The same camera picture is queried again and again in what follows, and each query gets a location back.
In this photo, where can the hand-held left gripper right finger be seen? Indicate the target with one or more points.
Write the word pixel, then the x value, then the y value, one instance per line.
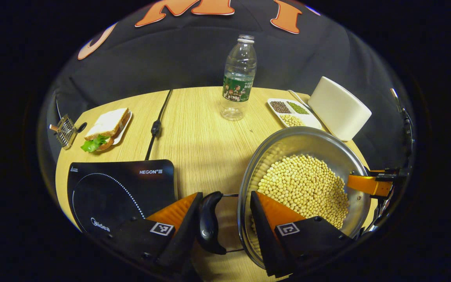
pixel 264 239

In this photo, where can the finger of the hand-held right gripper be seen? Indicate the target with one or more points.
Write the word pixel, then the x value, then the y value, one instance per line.
pixel 366 185

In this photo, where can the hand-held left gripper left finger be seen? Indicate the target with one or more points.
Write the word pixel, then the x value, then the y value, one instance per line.
pixel 182 235

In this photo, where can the pile of soybeans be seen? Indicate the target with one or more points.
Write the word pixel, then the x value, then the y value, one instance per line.
pixel 307 184

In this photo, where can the black induction cooktop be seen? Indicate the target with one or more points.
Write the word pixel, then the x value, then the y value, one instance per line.
pixel 112 188

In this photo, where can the white toaster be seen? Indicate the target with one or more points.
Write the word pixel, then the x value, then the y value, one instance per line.
pixel 339 109

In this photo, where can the white sectioned bean tray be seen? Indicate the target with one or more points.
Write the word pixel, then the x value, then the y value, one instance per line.
pixel 294 115

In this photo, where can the white spoon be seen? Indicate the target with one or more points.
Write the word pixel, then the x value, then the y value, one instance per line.
pixel 296 96

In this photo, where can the sandwich with lettuce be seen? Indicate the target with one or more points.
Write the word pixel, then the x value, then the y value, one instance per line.
pixel 106 123

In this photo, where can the black table grommet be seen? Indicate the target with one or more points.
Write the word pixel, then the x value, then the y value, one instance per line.
pixel 81 127

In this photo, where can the clear plastic water bottle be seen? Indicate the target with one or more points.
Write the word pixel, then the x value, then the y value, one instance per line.
pixel 239 70

